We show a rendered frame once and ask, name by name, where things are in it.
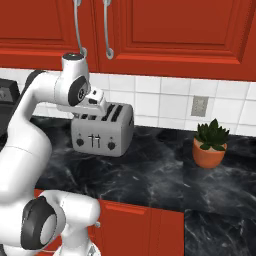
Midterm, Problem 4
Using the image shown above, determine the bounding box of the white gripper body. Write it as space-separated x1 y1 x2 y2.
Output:
55 98 111 118

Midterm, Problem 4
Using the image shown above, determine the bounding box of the silver toaster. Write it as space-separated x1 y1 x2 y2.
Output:
70 102 135 158

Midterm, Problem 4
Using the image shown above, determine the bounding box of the black appliance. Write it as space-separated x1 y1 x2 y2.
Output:
0 77 21 143

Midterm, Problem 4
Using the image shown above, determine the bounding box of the wide red upper cupboard door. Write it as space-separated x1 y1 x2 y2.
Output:
93 0 256 82

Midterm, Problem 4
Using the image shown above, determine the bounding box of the green succulent in terracotta pot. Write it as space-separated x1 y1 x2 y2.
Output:
191 118 231 170

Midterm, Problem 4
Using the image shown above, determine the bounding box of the silver cupboard door handle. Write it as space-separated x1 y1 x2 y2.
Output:
72 0 89 58
102 0 115 61

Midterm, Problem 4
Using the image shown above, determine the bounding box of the grey wall outlet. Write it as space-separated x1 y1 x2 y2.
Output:
190 95 210 118

